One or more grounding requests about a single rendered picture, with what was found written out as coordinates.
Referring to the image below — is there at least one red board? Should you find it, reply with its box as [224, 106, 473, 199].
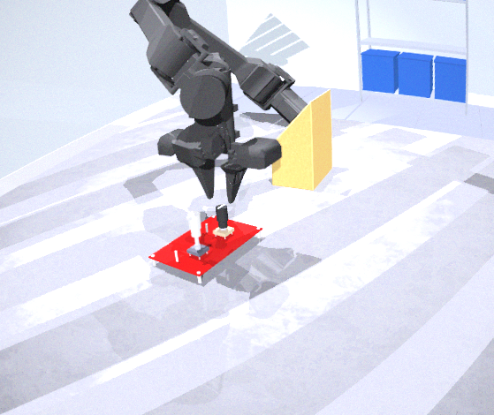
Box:
[149, 204, 262, 283]

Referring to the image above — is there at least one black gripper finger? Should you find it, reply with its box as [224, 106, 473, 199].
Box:
[182, 160, 215, 200]
[220, 161, 247, 204]

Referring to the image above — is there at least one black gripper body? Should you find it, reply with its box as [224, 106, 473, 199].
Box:
[157, 99, 283, 170]

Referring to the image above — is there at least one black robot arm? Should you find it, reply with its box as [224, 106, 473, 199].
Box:
[129, 0, 308, 167]

